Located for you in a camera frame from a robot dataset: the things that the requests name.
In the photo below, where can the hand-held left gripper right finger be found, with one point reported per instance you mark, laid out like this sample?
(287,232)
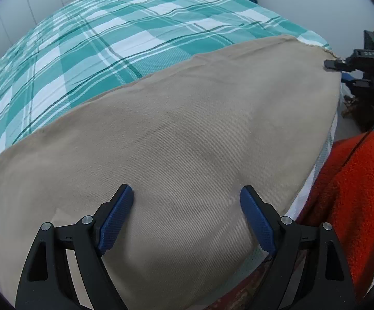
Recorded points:
(257,219)

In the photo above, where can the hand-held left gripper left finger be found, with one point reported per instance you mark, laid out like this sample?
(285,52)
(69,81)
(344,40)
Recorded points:
(117,219)

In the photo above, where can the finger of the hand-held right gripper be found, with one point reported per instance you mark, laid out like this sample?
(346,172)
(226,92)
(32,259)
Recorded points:
(346,78)
(335,63)

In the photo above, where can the beige pants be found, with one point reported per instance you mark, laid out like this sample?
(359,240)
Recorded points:
(161,155)

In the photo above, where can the orange fleece garment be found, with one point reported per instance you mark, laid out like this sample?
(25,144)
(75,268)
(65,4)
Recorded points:
(355,206)

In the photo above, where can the teal plaid bed sheet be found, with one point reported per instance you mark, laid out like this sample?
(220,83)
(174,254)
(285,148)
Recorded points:
(109,48)

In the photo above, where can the white wardrobe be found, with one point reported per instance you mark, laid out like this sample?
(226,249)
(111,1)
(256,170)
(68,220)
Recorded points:
(28,9)

